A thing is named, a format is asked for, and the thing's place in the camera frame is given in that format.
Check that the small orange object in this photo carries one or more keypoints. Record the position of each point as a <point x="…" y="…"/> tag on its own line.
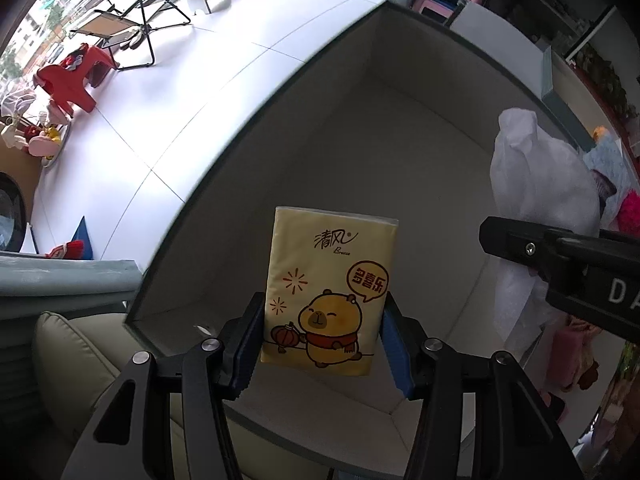
<point x="600" y="132"/>

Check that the blue cloth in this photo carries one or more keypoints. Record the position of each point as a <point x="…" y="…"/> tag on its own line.
<point x="84" y="240"/>

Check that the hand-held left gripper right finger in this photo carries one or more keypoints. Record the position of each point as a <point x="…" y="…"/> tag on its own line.
<point x="395" y="345"/>

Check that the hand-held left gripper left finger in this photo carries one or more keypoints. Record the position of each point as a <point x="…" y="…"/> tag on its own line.
<point x="250" y="340"/>

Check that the beige sofa cushion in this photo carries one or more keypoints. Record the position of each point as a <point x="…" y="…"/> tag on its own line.
<point x="75" y="375"/>

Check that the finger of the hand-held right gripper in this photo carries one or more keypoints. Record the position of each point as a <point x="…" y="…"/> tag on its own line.
<point x="510" y="240"/>

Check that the red plastic stool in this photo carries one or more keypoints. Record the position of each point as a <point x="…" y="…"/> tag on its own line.
<point x="70" y="77"/>

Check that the brown cardboard sheet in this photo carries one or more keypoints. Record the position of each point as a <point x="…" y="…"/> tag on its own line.
<point x="17" y="170"/>

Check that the pink plush item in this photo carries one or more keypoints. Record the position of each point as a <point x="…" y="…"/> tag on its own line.
<point x="575" y="355"/>

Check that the grey-rimmed tray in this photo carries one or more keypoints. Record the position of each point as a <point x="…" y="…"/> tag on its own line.
<point x="560" y="100"/>

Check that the hot pink fluffy ball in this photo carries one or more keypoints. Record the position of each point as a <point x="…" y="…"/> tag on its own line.
<point x="629" y="212"/>

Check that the black folding chair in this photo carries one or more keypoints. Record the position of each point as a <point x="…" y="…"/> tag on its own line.
<point x="135" y="25"/>

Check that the yellow tissue packet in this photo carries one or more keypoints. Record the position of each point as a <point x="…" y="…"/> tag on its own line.
<point x="325" y="280"/>

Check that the grey storage box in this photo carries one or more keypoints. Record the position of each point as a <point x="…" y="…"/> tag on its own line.
<point x="380" y="160"/>

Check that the light blue blanket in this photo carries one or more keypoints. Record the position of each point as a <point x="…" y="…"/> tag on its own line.
<point x="610" y="160"/>

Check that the pile of plush toys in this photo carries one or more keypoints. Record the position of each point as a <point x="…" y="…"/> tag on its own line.
<point x="40" y="142"/>

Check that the white cloth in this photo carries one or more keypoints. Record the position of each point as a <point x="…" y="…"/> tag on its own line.
<point x="540" y="185"/>

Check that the red tasselled toy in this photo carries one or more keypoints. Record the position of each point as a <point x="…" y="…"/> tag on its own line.
<point x="65" y="250"/>

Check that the grey-blue upholstered ledge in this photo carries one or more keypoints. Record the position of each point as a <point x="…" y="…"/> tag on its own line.
<point x="60" y="280"/>

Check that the purple striped knitted sock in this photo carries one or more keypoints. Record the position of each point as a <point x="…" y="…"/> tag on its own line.
<point x="606" y="185"/>

